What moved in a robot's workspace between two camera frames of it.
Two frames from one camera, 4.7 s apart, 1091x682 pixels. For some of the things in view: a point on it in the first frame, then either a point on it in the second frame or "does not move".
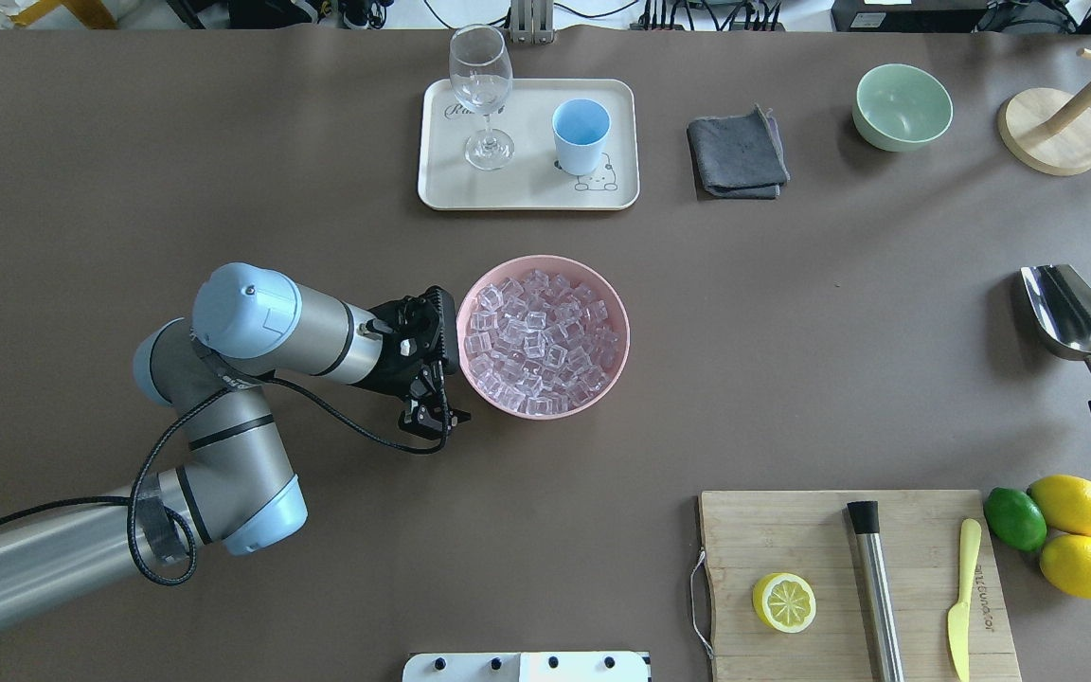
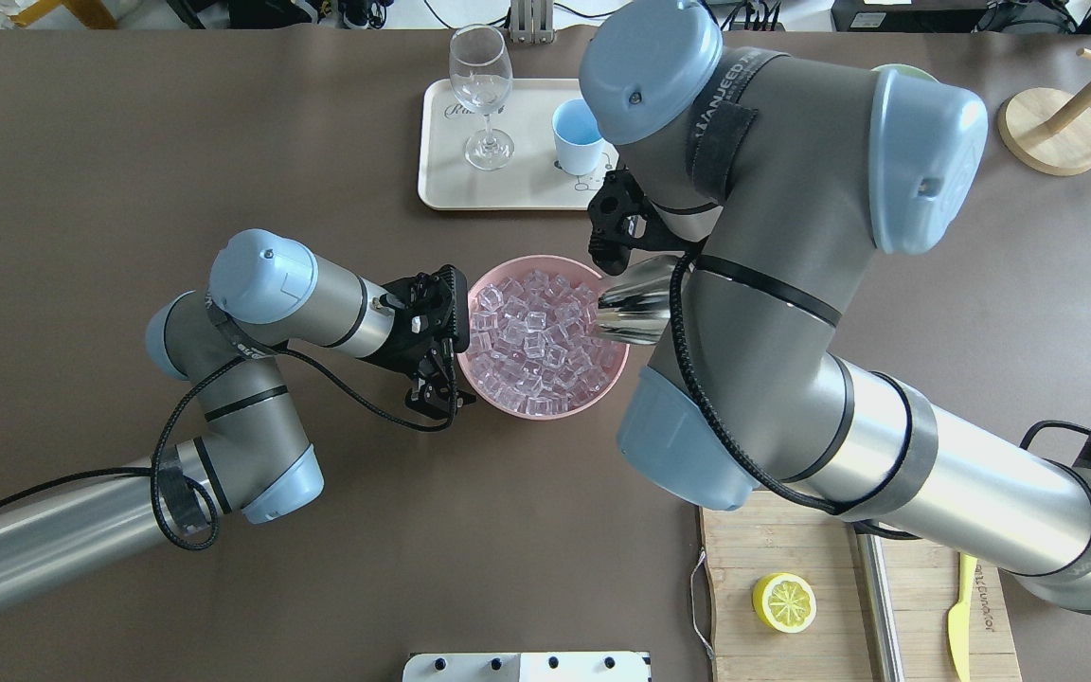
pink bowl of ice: x=544 y=336 does not move
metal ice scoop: x=1075 y=323 → x=634 y=303
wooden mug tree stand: x=1050 y=132 does not move
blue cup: x=581 y=128 does not move
